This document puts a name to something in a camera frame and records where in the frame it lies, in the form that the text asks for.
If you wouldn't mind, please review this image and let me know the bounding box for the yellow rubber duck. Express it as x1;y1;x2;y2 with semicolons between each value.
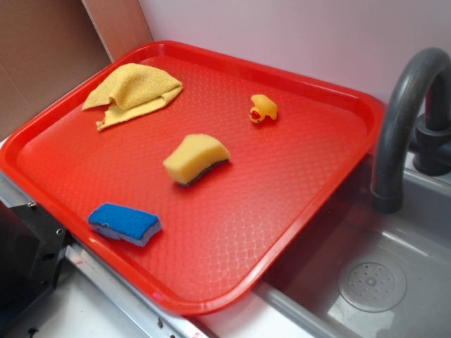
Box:
249;94;278;123

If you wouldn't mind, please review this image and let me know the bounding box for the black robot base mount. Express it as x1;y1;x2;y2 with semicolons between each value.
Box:
1;204;69;309

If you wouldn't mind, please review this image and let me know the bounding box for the grey plastic sink basin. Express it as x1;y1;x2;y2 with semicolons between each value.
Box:
255;156;450;337

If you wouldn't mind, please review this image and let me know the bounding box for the grey curved faucet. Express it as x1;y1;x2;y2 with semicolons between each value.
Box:
371;48;450;213

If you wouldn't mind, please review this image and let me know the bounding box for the red plastic tray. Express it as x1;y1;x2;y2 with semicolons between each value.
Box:
1;42;385;315

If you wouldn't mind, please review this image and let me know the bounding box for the round sink drain cover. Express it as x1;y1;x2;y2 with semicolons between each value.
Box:
337;257;407;313

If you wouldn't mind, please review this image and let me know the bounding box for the yellow sponge with grey pad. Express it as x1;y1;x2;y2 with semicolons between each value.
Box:
163;134;231;186

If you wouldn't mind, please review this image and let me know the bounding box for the yellow microfiber cloth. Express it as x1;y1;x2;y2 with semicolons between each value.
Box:
82;63;183;131

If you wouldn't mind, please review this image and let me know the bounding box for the brown cardboard panel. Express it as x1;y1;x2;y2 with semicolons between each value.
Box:
1;1;153;139

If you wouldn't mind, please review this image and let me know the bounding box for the blue scrub sponge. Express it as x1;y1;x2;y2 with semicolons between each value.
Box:
88;203;162;247

